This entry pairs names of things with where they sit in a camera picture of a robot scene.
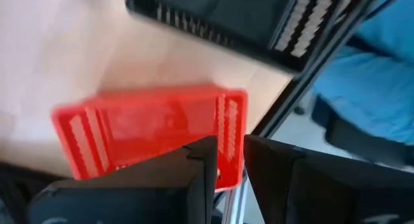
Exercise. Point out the red plastic perforated basket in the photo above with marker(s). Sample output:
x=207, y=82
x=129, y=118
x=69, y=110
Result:
x=145, y=127

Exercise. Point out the black chair seat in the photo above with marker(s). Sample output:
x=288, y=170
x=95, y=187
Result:
x=355, y=144

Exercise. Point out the black plastic perforated basket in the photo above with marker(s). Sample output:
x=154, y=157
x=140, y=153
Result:
x=242, y=13

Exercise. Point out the person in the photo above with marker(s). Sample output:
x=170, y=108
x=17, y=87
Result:
x=372, y=88

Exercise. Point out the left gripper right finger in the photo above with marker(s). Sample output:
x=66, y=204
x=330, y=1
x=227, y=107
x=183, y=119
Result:
x=323, y=191

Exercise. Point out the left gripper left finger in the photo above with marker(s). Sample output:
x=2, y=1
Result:
x=145, y=191

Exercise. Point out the black aluminium rig frame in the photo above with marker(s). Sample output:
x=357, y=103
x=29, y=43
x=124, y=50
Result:
x=307, y=78

